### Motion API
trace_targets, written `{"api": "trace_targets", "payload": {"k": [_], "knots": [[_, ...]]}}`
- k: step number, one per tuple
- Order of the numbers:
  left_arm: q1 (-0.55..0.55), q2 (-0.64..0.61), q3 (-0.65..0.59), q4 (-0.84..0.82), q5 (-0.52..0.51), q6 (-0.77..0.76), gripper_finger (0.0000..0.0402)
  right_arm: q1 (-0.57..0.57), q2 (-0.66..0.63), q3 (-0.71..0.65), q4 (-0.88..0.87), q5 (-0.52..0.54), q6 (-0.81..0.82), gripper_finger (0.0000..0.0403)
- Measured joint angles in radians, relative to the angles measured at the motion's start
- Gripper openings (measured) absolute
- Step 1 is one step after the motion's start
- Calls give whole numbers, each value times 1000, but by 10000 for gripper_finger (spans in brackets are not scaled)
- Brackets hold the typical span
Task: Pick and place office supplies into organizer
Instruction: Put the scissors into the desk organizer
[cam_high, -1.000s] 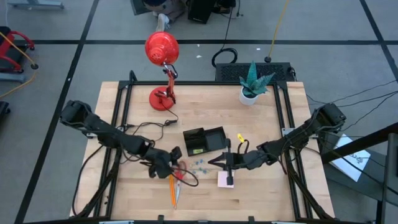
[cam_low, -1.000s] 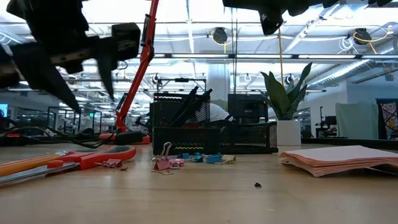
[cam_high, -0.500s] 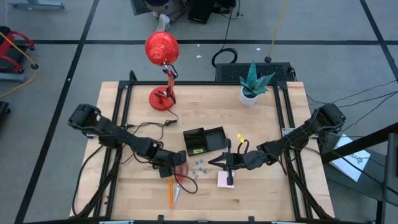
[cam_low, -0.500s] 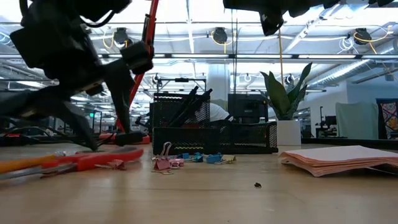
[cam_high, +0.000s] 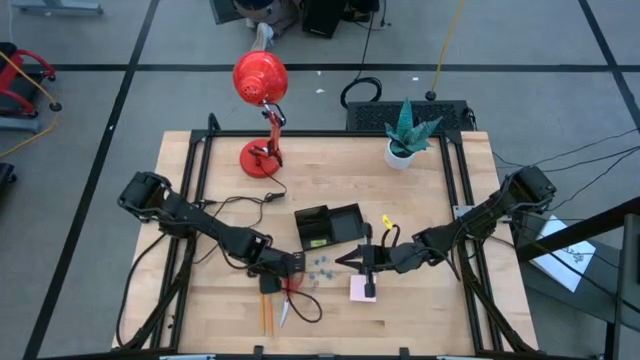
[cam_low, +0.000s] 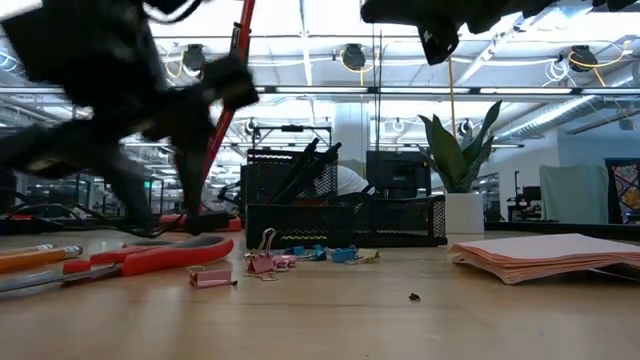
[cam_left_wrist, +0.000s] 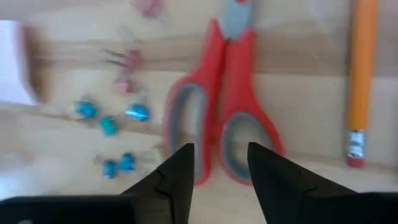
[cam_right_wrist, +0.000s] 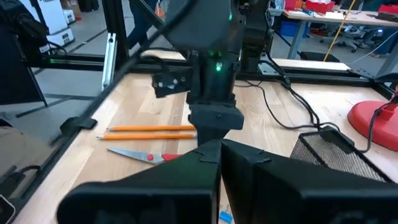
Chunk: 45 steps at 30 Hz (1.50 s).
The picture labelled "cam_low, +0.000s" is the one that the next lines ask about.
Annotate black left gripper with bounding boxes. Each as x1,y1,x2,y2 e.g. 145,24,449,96
0,0,261,237

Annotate person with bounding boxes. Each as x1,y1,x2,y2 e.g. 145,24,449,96
335,164,376,197

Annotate black hanging cable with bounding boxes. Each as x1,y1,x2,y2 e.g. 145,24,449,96
370,19,385,151

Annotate red handled scissors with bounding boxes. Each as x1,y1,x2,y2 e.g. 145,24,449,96
0,234,235,297

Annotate black metal rack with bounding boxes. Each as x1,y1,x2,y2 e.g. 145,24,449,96
251,124,333,162

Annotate black mesh desk organizer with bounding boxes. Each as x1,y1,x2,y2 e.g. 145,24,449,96
244,148,448,250

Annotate pink binder clip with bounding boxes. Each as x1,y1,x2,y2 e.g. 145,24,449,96
187,265,239,290
271,254,298,272
246,228,279,276

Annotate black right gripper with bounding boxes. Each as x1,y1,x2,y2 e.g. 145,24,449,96
359,0,556,66

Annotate green plant in white pot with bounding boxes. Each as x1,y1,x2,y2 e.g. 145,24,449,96
417,99,503,235

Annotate pale green cloth screen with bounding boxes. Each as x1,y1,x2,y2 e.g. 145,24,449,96
539,163,610,225

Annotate black aluminium table frame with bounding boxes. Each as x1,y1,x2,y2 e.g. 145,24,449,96
0,215,640,242

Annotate pink sticky note pad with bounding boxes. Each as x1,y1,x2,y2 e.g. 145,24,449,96
447,233,640,286

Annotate black monitor cart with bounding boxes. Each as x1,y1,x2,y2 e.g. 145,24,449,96
507,171,545,223

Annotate black ceiling cord reel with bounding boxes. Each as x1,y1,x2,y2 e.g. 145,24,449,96
568,44,600,74
341,43,369,73
180,43,207,79

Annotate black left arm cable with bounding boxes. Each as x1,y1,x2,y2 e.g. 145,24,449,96
141,0,205,25

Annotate colourful wall art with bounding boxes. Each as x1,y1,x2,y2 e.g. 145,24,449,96
604,158,640,225

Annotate yellow hanging cable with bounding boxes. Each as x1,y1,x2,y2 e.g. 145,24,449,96
448,57,458,136

